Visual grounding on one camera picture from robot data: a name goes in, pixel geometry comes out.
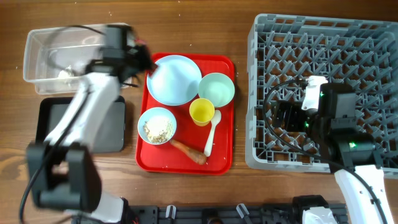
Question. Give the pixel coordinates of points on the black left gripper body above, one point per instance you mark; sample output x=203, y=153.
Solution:
x=137, y=55

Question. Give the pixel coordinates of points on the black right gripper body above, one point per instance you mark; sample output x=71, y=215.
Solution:
x=278, y=115

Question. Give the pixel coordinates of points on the yellow plastic cup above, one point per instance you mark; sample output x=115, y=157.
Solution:
x=201, y=111

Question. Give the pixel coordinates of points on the red snack wrapper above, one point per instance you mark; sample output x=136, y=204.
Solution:
x=140, y=42

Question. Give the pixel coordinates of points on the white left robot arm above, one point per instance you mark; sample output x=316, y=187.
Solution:
x=62, y=174

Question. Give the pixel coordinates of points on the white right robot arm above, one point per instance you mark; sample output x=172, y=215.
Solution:
x=352, y=155

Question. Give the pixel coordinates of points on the grey dishwasher rack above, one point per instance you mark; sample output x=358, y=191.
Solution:
x=283, y=48

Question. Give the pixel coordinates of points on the large light blue plate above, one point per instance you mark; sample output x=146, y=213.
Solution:
x=175, y=80

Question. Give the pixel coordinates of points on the clear plastic bin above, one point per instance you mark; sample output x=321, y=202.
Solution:
x=56, y=58

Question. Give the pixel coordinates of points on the white plastic spoon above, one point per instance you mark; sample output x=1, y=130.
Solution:
x=214, y=122

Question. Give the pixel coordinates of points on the mint green bowl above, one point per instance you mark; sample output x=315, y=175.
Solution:
x=218, y=88

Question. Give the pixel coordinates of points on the small blue bowl with food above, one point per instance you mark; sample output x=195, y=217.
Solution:
x=157, y=126

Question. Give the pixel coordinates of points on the black plastic bin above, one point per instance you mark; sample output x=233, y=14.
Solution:
x=110, y=137

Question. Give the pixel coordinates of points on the red serving tray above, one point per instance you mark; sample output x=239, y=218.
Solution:
x=166, y=157

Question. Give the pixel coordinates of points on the orange carrot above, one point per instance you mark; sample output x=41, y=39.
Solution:
x=196, y=156

